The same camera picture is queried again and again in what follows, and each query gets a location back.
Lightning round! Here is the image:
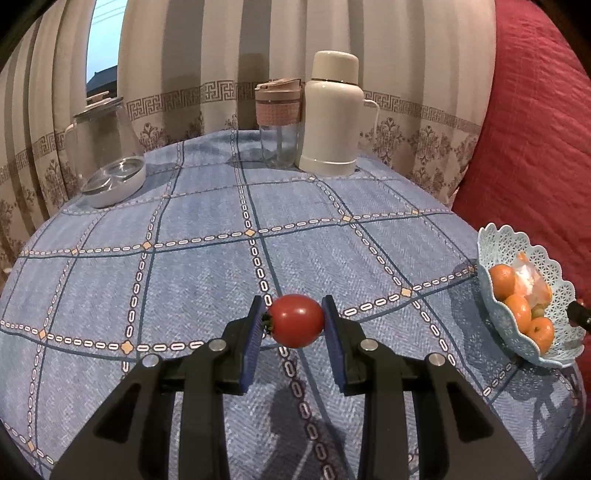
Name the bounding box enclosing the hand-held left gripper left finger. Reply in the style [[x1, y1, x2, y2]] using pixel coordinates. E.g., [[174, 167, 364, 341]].
[[48, 295, 267, 480]]

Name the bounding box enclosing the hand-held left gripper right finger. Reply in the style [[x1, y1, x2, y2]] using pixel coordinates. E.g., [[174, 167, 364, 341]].
[[322, 294, 539, 480]]

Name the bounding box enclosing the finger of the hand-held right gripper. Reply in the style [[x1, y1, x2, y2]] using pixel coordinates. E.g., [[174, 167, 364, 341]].
[[569, 300, 591, 332]]

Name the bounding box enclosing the red tomato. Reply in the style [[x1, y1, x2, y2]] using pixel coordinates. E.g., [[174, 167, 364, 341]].
[[264, 294, 326, 348]]

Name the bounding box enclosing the large orange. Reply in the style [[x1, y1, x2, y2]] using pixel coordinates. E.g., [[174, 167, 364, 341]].
[[526, 318, 555, 354]]

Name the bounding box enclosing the clear plastic bag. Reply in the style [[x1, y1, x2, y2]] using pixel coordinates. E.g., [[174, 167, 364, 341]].
[[513, 251, 553, 308]]

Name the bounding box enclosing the light blue lace basket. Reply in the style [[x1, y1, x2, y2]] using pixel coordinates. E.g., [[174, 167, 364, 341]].
[[476, 223, 588, 368]]

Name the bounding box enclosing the blue checked tablecloth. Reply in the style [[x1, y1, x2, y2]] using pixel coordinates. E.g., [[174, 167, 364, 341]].
[[0, 128, 587, 480]]

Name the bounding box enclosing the red quilted blanket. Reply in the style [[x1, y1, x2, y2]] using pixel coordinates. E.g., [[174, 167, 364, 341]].
[[450, 0, 591, 305]]

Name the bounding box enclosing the cream thermos flask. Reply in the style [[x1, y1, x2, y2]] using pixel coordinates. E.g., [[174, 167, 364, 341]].
[[298, 50, 380, 177]]

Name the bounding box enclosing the glass bottle with pink lid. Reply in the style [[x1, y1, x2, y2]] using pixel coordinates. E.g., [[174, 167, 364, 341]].
[[255, 78, 306, 169]]

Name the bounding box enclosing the glass kettle with white base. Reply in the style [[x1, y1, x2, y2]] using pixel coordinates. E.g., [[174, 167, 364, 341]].
[[64, 91, 147, 208]]

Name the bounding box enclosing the beige patterned curtain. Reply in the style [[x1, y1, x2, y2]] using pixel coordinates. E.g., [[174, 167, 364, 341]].
[[0, 14, 100, 273], [117, 0, 497, 208]]

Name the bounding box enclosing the window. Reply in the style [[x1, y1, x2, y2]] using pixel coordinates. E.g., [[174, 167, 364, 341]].
[[85, 0, 125, 97]]

